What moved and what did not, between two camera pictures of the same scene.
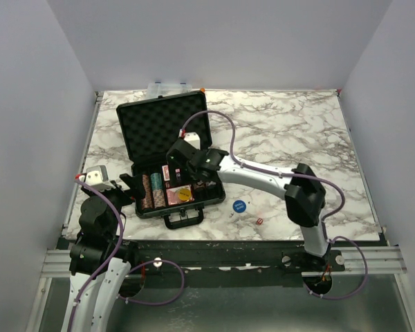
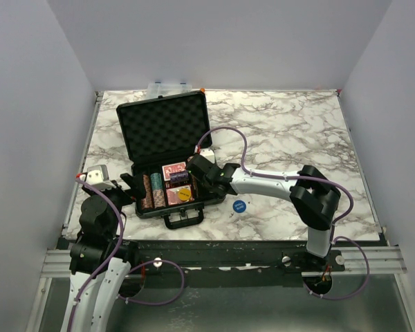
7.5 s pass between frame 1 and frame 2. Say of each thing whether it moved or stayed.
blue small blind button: stayed
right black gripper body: moved
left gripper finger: stayed
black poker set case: stayed
